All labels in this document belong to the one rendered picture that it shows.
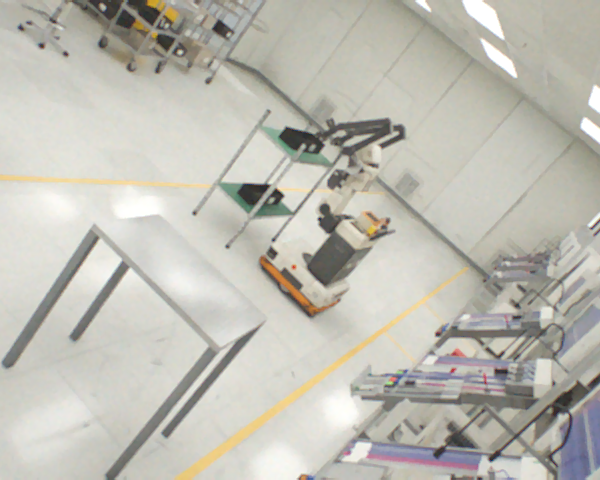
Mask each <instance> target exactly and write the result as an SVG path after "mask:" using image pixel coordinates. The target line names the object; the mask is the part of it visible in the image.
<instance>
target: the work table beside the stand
mask: <svg viewBox="0 0 600 480"><path fill-rule="evenodd" d="M100 238H101V239H102V240H103V241H104V242H105V243H106V244H107V245H108V246H109V247H110V248H111V249H112V250H113V251H114V252H115V253H116V254H117V255H118V256H119V257H120V258H121V259H122V261H121V262H120V264H119V265H118V267H117V268H116V269H115V271H114V272H113V274H112V275H111V277H110V278H109V279H108V281H107V282H106V284H105V285H104V287H103V288H102V289H101V291H100V292H99V294H98V295H97V296H96V298H95V299H94V301H93V302H92V304H91V305H90V306H89V308H88V309H87V311H86V312H85V314H84V315H83V316H82V318H81V319H80V321H79V322H78V324H77V325H76V326H75V328H74V329H73V331H72V332H71V334H70V335H69V337H70V339H71V340H72V341H73V342H75V341H77V340H79V339H80V338H81V336H82V335H83V334H84V332H85V331H86V329H87V328H88V327H89V325H90V324H91V322H92V321H93V320H94V318H95V317H96V315H97V314H98V312H99V311H100V310H101V308H102V307H103V305H104V304H105V303H106V301H107V300H108V298H109V297H110V296H111V294H112V293H113V291H114V290H115V289H116V287H117V286H118V284H119V283H120V282H121V280H122V279H123V277H124V276H125V275H126V273H127V272H128V270H129V269H130V268H131V269H132V270H133V271H134V272H135V273H136V274H137V275H138V276H139V277H140V278H141V279H142V280H143V281H144V282H145V283H146V284H147V285H148V286H149V287H150V288H151V289H152V290H153V291H154V292H155V293H156V294H157V295H158V296H159V297H160V298H161V299H162V300H163V301H165V302H166V303H167V304H168V305H169V306H170V307H171V308H172V309H173V310H174V311H175V312H176V313H177V314H178V315H179V316H180V317H181V318H182V319H183V320H184V321H185V322H186V323H187V324H188V325H189V326H190V327H191V328H192V329H193V330H194V331H195V332H196V333H197V334H198V335H199V336H200V337H201V338H202V339H203V340H204V341H205V342H206V343H207V344H208V345H209V346H208V348H207V349H206V350H205V351H204V353H203V354H202V355H201V356H200V358H199V359H198V360H197V361H196V363H195V364H194V365H193V366H192V367H191V369H190V370H189V371H188V372H187V374H186V375H185V376H184V377H183V379H182V380H181V381H180V382H179V384H178V385H177V386H176V387H175V389H174V390H173V391H172V392H171V393H170V395H169V396H168V397H167V398H166V400H165V401H164V402H163V403H162V405H161V406H160V407H159V408H158V410H157V411H156V412H155V413H154V415H153V416H152V417H151V418H150V420H149V421H148V422H147V423H146V424H145V426H144V427H143V428H142V429H141V431H140V432H139V433H138V434H137V436H136V437H135V438H134V439H133V441H132V442H131V443H130V444H129V446H128V447H127V448H126V449H125V450H124V452H123V453H122V454H121V455H120V457H119V458H118V459H117V460H116V462H115V463H114V464H113V465H112V467H111V468H110V469H109V470H108V472H107V473H106V474H105V476H106V477H107V478H108V479H109V480H114V479H116V478H117V477H118V476H119V475H120V473H121V472H122V471H123V470H124V468H125V467H126V466H127V465H128V464H129V462H130V461H131V460H132V459H133V457H134V456H135V455H136V454H137V453H138V451H139V450H140V449H141V448H142V446H143V445H144V444H145V443H146V442H147V440H148V439H149V438H150V437H151V435H152V434H153V433H154V432H155V431H156V429H157V428H158V427H159V426H160V424H161V423H162V422H163V421H164V420H165V418H166V417H167V416H168V415H169V413H170V412H171V411H172V410H173V409H174V407H175V406H176V405H177V404H178V402H179V401H180V400H181V399H182V398H183V396H184V395H185V394H186V393H187V391H188V390H189V389H190V388H191V387H192V385H193V384H194V383H195V382H196V380H197V379H198V378H199V377H200V376H201V374H202V373H203V372H204V371H205V370H206V368H207V367H208V366H209V365H210V363H211V362H212V361H213V360H214V359H215V357H216V356H217V355H218V354H219V352H220V351H221V350H222V349H224V348H225V347H227V346H229V345H230V344H232V343H233V342H235V341H236V342H235V343H234V344H233V346H232V347H231V348H230V349H229V350H228V352H227V353H226V354H225V355H224V356H223V358H222V359H221V360H220V361H219V363H218V364H217V365H216V366H215V367H214V369H213V370H212V371H211V372H210V373H209V375H208V376H207V377H206V378H205V380H204V381H203V382H202V383H201V384H200V386H199V387H198V388H197V389H196V390H195V392H194V393H193V394H192V395H191V397H190V398H189V399H188V400H187V401H186V403H185V404H184V405H183V406H182V407H181V409H180V410H179V411H178V412H177V413H176V415H175V416H174V417H173V418H172V420H171V421H170V422H169V423H168V424H167V426H166V427H165V428H164V429H163V430H162V432H161V434H162V435H163V436H164V437H165V438H166V439H167V438H168V437H169V436H171V434H172V433H173V432H174V431H175V430H176V428H177V427H178V426H179V425H180V424H181V422H182V421H183V420H184V419H185V418H186V416H187V415H188V414H189V413H190V412H191V410H192V409H193V408H194V407H195V406H196V404H197V403H198V402H199V401H200V400H201V398H202V397H203V396H204V395H205V394H206V392H207V391H208V390H209V389H210V388H211V386H212V385H213V384H214V383H215V382H216V380H217V379H218V378H219V377H220V376H221V374H222V373H223V372H224V371H225V370H226V368H227V367H228V366H229V365H230V364H231V363H232V361H233V360H234V359H235V358H236V357H237V355H238V354H239V353H240V352H241V351H242V349H243V348H244V347H245V346H246V345H247V343H248V342H249V341H250V340H251V339H252V337H253V336H254V335H255V334H256V333H257V331H258V330H259V329H260V328H261V327H262V325H263V324H264V323H265V322H266V321H267V319H268V318H267V317H266V316H265V315H264V314H263V313H262V312H261V311H260V310H259V309H258V308H257V307H256V306H255V305H254V304H253V303H252V302H251V301H250V300H249V299H248V298H246V297H245V296H244V295H243V294H242V293H241V292H240V291H239V290H238V289H237V288H236V287H235V286H234V285H233V284H232V283H231V282H230V281H229V280H228V279H227V278H226V277H225V276H223V275H222V274H221V273H220V272H219V271H218V270H217V269H216V268H215V267H214V266H213V265H212V264H211V263H210V262H209V261H208V260H207V259H206V258H205V257H204V256H203V255H202V254H200V253H199V252H198V251H197V250H196V249H195V248H194V247H193V246H192V245H191V244H190V243H189V242H188V241H187V240H186V239H185V238H184V237H183V236H182V235H181V234H180V233H178V232H177V231H176V230H175V229H174V228H173V227H172V226H171V225H170V224H169V223H168V222H167V221H166V220H165V219H164V218H163V217H162V216H161V215H160V214H153V215H146V216H139V217H131V218H124V219H116V220H109V221H102V222H94V223H93V225H92V226H91V228H90V229H89V231H88V232H87V234H86V235H85V237H84V238H83V240H82V241H81V243H80V244H79V246H78V247H77V249H76V250H75V252H74V253H73V255H72V256H71V258H70V259H69V261H68V262H67V264H66V265H65V267H64V268H63V270H62V271H61V273H60V274H59V276H58V277H57V279H56V280H55V282H54V283H53V285H52V286H51V288H50V289H49V291H48V292H47V294H46V295H45V297H44V298H43V300H42V301H41V303H40V304H39V306H38V307H37V309H36V310H35V312H34V313H33V315H32V316H31V318H30V319H29V321H28V323H27V324H26V326H25V327H24V329H23V330H22V332H21V333H20V335H19V336H18V338H17V339H16V341H15V342H14V344H13V345H12V347H11V348H10V350H9V351H8V353H7V354H6V356H5V357H4V359H3V360H2V362H1V363H2V364H3V365H4V366H5V367H6V368H10V367H12V366H14V365H15V364H16V362H17V361H18V359H19V358H20V356H21V355H22V353H23V352H24V350H25V349H26V347H27V346H28V344H29V343H30V341H31V340H32V339H33V337H34V336H35V334H36V333H37V331H38V330H39V328H40V327H41V325H42V324H43V322H44V321H45V319H46V318H47V316H48V315H49V313H50V312H51V310H52V309H53V307H54V306H55V305H56V303H57V302H58V300H59V299H60V297H61V296H62V294H63V293H64V291H65V290H66V288H67V287H68V285H69V284H70V282H71V281H72V279H73V278H74V276H75V275H76V273H77V272H78V271H79V269H80V268H81V266H82V265H83V263H84V262H85V260H86V259H87V257H88V256H89V254H90V253H91V251H92V250H93V248H94V247H95V245H96V244H97V242H98V241H99V240H100Z"/></svg>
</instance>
